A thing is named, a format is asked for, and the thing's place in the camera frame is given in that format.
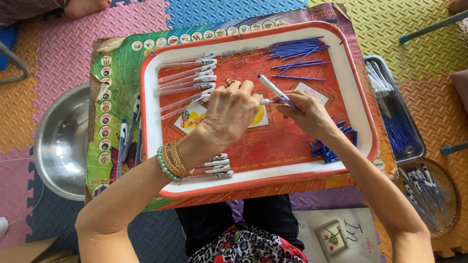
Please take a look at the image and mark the person's left hand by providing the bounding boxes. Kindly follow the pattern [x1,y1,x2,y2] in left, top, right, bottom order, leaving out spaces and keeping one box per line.
[198,78,262,149]

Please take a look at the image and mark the person's right hand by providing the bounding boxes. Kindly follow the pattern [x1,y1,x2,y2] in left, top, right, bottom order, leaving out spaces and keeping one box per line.
[274,90,341,142]

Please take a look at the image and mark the white and blue ballpoint pen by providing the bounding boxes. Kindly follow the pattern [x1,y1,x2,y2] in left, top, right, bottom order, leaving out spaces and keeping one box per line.
[257,74,302,113]

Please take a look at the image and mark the pile of blue pen buttons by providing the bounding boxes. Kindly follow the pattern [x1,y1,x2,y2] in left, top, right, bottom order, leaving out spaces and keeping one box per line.
[310,116,358,164]

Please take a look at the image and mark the red tray with white rim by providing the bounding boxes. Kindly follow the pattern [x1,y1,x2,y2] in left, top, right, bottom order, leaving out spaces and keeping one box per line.
[140,21,380,200]

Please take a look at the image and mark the row of clear pen barrels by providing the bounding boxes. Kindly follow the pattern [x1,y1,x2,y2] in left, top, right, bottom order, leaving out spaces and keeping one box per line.
[156,50,220,121]

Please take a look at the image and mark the group of small metal springs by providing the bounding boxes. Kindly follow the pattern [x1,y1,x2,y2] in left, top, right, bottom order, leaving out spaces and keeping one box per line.
[219,47,264,69]

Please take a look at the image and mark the pile of blue ink refills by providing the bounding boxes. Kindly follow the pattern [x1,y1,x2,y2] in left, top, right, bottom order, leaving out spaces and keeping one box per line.
[263,36,331,82]

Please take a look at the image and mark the bundle of clear pen barrels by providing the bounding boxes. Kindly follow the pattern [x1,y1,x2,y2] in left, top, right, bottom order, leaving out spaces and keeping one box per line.
[364,60,395,100]

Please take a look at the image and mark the bundle of blue ink refills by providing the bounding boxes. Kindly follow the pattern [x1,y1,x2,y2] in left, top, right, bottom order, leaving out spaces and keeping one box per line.
[380,105,414,155]

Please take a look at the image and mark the assembled blue and white pen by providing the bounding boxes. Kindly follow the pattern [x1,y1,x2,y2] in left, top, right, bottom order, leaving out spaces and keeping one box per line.
[116,118,128,180]
[122,94,142,162]
[134,120,143,167]

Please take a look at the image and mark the rectangular metal tray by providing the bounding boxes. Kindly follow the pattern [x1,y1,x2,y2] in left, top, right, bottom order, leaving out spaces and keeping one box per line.
[363,54,427,167]

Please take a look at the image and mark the person's black trousers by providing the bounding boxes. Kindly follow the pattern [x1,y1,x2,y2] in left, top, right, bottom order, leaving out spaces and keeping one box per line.
[175,194,305,257]

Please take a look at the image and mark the colourful printed cardboard sheet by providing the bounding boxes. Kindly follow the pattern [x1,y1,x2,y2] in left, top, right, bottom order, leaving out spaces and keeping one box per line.
[84,3,399,213]

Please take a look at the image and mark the grey book with picture cover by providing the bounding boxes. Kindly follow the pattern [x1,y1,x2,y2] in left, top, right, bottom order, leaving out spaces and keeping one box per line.
[292,207,383,263]

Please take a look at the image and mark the heap of assembled pens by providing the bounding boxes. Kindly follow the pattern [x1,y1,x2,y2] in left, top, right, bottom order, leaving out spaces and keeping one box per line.
[398,163,451,231]

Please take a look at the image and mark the person's floral shirt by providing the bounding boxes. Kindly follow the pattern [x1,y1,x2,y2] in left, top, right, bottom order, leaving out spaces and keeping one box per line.
[187,222,310,263]

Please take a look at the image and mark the grey pole with blue tip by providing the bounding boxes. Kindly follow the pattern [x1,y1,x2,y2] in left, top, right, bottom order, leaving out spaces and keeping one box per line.
[440,140,468,156]
[399,9,468,44]

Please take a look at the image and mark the round woven basket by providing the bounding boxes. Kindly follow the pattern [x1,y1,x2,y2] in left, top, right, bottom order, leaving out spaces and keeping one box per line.
[396,157,461,240]

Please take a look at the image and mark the steel bowl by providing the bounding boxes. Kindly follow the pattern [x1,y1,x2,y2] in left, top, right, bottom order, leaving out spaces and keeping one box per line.
[34,82,92,202]

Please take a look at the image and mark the blue cloth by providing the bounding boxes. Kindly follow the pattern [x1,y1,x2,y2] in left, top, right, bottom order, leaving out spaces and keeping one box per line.
[0,23,20,71]

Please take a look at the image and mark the cardboard box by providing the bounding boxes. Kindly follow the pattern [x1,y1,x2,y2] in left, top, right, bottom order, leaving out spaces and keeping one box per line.
[0,236,80,263]

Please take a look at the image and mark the gold chain bracelets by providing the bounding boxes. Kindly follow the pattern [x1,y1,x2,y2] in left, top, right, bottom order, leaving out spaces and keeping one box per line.
[161,140,196,179]

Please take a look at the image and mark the green bead bracelet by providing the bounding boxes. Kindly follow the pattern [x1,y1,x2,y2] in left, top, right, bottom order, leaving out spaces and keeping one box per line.
[156,146,183,183]

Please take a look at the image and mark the grey metal tube frame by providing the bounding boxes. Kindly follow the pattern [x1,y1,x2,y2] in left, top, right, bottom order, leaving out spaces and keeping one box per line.
[0,40,29,85]

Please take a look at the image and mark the white plug with thin cable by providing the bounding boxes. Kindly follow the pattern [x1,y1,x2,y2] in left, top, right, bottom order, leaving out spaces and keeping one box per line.
[0,157,45,238]

